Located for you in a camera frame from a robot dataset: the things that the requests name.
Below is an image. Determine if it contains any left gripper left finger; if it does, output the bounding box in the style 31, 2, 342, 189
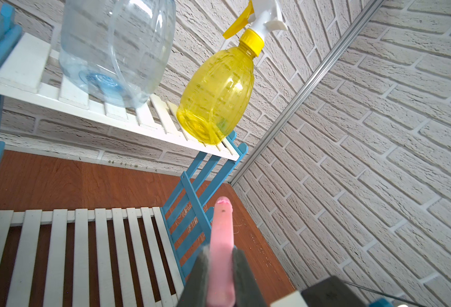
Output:
177, 245, 210, 307

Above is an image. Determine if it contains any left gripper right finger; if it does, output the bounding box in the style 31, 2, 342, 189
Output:
233, 248, 267, 307

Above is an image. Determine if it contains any white pink spray bottle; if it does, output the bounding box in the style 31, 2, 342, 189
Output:
206, 196, 236, 306

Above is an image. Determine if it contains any yellow spray bottle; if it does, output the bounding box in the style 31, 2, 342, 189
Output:
176, 1, 288, 145

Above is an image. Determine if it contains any clear spray bottle blue cap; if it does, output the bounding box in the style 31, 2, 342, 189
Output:
59, 0, 176, 109

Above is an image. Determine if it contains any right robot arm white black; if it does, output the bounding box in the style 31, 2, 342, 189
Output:
270, 276, 423, 307

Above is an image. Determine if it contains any blue white slatted shelf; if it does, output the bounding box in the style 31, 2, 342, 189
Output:
0, 3, 249, 307

